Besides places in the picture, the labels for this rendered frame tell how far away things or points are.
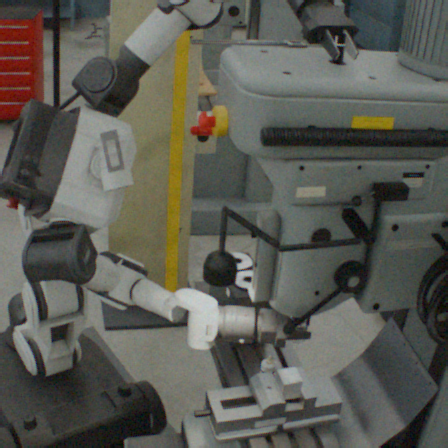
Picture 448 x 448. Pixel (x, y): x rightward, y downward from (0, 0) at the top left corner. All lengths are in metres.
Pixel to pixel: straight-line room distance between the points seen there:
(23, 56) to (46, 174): 4.41
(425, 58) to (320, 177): 0.33
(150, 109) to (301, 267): 1.84
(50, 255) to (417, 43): 0.90
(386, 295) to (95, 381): 1.25
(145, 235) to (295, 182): 2.21
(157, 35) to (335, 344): 2.36
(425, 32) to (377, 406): 1.04
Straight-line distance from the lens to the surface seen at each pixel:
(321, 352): 3.50
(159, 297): 1.66
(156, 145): 3.19
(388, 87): 1.25
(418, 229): 1.44
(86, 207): 1.50
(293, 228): 1.36
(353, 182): 1.30
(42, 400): 2.35
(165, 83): 3.08
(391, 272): 1.47
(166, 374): 3.27
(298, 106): 1.18
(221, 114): 1.27
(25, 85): 5.94
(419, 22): 1.36
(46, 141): 1.49
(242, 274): 1.97
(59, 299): 2.00
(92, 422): 2.23
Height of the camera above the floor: 2.23
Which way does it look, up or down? 29 degrees down
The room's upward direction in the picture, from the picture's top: 5 degrees clockwise
